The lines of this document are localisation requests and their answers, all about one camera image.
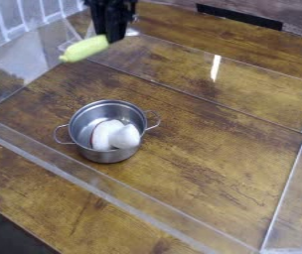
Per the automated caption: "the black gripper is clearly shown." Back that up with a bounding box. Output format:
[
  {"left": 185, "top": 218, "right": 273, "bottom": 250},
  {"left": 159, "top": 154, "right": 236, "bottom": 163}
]
[{"left": 84, "top": 0, "right": 138, "bottom": 44}]

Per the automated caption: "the small steel pot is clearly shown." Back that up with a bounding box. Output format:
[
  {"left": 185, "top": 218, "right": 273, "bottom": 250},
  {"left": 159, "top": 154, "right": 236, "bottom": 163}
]
[{"left": 54, "top": 99, "right": 161, "bottom": 164}]

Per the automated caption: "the clear acrylic enclosure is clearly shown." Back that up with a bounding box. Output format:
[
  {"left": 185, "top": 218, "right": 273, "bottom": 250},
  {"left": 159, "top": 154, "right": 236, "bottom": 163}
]
[{"left": 0, "top": 21, "right": 302, "bottom": 254}]

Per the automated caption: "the black bar on wall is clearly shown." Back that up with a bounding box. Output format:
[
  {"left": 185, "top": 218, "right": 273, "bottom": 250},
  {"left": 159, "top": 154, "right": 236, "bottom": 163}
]
[{"left": 197, "top": 3, "right": 284, "bottom": 31}]

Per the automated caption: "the white mushroom toy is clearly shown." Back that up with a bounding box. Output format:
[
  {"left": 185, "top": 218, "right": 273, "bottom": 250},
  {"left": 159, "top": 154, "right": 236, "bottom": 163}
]
[{"left": 90, "top": 120, "right": 141, "bottom": 151}]

